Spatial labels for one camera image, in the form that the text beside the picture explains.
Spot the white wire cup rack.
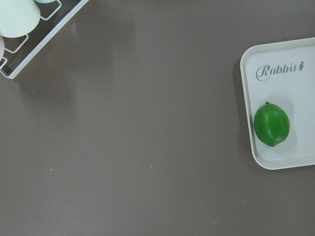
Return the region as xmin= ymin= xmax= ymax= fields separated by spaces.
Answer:
xmin=0 ymin=0 xmax=88 ymax=79

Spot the cream rabbit tray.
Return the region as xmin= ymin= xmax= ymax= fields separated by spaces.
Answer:
xmin=240 ymin=38 xmax=315 ymax=170

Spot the green lime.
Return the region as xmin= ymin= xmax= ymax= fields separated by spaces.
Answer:
xmin=253 ymin=101 xmax=290 ymax=147

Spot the white cup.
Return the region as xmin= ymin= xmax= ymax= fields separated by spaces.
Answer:
xmin=0 ymin=0 xmax=40 ymax=38

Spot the light blue cup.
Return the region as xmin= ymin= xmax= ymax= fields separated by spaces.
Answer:
xmin=34 ymin=0 xmax=58 ymax=4

